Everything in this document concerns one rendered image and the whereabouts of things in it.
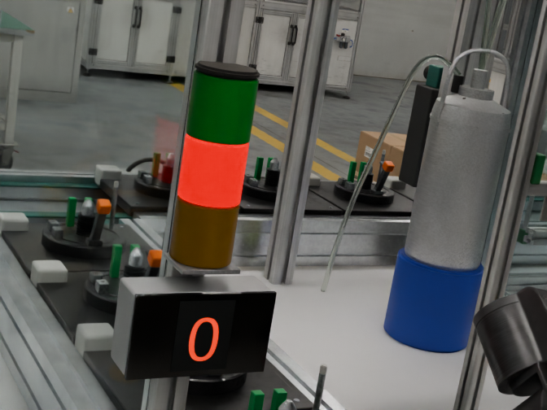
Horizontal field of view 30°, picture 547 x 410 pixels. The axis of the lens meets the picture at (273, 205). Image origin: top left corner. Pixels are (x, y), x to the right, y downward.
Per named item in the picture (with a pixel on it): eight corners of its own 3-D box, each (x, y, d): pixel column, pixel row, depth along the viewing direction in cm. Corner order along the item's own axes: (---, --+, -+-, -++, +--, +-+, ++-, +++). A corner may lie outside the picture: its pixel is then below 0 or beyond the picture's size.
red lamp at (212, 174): (250, 208, 79) (260, 147, 78) (191, 207, 77) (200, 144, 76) (225, 190, 84) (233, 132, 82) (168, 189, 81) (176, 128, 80)
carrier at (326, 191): (433, 220, 233) (444, 167, 230) (343, 219, 222) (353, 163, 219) (377, 190, 254) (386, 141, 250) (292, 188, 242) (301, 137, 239)
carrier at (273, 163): (341, 219, 222) (351, 163, 218) (242, 217, 210) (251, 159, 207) (291, 188, 242) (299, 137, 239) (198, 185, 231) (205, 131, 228)
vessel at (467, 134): (496, 272, 180) (544, 58, 170) (431, 272, 173) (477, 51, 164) (450, 246, 192) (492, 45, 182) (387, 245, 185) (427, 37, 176)
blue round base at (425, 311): (485, 351, 184) (502, 273, 180) (413, 355, 176) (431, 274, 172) (435, 317, 197) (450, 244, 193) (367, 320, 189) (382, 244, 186)
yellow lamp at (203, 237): (241, 268, 81) (250, 210, 80) (182, 269, 78) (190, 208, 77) (216, 247, 85) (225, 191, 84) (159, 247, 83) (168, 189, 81)
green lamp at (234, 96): (260, 146, 78) (269, 83, 77) (200, 143, 76) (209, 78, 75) (234, 131, 82) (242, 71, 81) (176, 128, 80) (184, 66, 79)
